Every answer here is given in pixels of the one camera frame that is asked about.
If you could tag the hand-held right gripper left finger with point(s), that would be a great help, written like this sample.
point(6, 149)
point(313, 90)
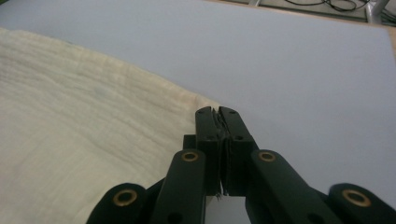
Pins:
point(211, 149)

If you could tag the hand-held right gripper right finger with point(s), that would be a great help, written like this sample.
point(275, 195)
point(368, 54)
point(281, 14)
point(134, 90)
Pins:
point(238, 146)

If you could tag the cream cloth towel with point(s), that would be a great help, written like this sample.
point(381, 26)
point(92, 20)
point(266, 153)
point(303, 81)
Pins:
point(77, 130)

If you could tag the white metal desk frame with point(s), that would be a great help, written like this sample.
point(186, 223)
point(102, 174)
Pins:
point(375, 11)

